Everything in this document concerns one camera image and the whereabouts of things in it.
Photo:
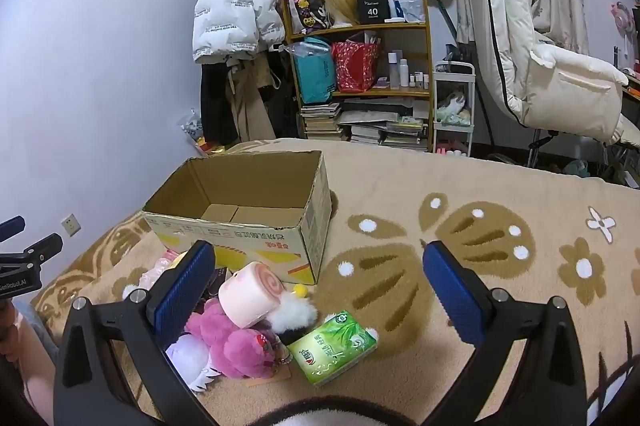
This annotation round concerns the beige trench coat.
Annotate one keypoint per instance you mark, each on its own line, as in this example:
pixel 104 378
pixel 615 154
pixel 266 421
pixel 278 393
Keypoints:
pixel 250 106

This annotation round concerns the white cart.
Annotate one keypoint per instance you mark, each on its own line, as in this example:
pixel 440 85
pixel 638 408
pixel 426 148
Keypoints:
pixel 454 66

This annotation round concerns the pink bear plush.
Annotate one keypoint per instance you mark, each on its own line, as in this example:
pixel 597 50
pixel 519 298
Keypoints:
pixel 240 346

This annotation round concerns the office chair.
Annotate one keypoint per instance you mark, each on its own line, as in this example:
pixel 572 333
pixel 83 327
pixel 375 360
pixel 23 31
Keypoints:
pixel 542 143

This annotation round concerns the green tissue pack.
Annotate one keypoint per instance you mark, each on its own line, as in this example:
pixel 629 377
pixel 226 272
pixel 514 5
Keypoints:
pixel 330 348

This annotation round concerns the black coat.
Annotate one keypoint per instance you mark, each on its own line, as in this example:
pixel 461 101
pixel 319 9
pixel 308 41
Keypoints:
pixel 215 101

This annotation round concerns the wooden shelf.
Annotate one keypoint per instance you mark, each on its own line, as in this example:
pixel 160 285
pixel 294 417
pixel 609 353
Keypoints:
pixel 427 56

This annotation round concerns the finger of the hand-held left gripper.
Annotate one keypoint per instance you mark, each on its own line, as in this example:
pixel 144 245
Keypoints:
pixel 45 248
pixel 11 228

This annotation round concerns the cardboard box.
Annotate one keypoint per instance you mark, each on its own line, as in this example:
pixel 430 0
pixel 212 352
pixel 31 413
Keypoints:
pixel 250 236

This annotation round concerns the clear bag of snacks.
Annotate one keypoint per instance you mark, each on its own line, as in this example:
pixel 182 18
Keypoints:
pixel 191 126

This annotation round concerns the small purple box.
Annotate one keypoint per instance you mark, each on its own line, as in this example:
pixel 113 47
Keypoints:
pixel 382 83

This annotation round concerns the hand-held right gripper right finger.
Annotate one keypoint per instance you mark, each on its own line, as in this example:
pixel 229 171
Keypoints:
pixel 450 291

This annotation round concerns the row of white cosmetic bottles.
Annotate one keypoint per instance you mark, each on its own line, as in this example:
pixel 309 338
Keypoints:
pixel 395 71

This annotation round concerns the pink swirl roll plush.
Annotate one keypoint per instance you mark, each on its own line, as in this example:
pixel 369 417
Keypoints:
pixel 250 296

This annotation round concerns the pink fan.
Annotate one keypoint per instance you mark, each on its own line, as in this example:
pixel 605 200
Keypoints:
pixel 621 18

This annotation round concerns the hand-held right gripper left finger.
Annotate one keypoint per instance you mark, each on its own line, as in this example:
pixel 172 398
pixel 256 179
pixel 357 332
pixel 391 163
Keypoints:
pixel 182 296

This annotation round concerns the black box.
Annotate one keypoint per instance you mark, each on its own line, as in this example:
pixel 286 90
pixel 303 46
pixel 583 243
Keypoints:
pixel 372 8

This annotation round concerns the white purple plush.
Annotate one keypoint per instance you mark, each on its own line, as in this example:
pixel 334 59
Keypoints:
pixel 187 351

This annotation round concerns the black pink printed bag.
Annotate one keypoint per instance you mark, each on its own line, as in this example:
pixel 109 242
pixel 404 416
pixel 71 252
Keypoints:
pixel 305 1

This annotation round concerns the stack of books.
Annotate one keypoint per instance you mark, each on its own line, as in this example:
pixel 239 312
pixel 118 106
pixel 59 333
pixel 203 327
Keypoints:
pixel 320 121

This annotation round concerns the teal bag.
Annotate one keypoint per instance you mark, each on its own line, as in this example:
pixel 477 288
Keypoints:
pixel 315 73

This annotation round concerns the pile of magazines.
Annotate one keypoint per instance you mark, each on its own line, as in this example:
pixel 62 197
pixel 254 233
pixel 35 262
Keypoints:
pixel 390 126

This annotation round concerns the green white soft toy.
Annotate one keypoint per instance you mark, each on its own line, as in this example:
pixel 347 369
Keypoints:
pixel 452 108

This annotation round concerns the white wall outlet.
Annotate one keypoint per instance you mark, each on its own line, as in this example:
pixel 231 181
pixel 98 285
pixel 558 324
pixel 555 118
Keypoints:
pixel 70 224

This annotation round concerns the white fluffy plush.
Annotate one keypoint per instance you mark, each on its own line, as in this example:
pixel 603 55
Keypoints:
pixel 295 313

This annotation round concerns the blond wig head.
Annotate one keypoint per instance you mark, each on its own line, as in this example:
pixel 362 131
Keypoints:
pixel 340 1

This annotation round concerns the red gift bag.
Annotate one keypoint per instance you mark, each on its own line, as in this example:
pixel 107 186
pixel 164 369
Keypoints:
pixel 355 66

